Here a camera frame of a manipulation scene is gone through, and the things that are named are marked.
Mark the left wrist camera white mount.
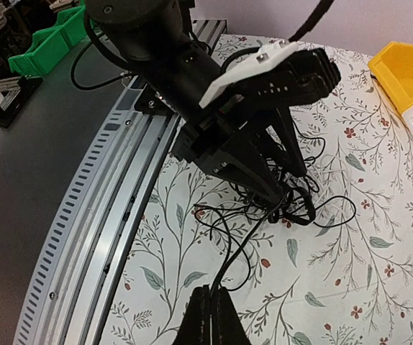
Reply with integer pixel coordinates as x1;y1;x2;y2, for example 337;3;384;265
199;40;299;109

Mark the floral table cloth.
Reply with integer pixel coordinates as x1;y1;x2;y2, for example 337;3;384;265
100;34;413;345

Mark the green plastic bin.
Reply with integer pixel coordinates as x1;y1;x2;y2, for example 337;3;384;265
9;5;86;78

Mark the aluminium front rail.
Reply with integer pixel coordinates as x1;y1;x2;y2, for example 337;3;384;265
12;17;229;345

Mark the right yellow plastic bin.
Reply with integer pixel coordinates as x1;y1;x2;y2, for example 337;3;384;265
368;42;413;114

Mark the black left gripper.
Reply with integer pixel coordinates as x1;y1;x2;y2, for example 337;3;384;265
172;48;341;204

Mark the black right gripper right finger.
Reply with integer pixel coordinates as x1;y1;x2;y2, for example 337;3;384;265
212;287;250;345

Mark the black cable pile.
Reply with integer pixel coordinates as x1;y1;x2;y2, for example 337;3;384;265
194;121;358;293

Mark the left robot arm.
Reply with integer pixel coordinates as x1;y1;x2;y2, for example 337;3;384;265
85;1;340;204

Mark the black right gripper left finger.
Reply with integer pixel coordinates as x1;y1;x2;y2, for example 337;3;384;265
172;285;211;345

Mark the black thin cable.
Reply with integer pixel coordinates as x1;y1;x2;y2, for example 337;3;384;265
209;193;290;299

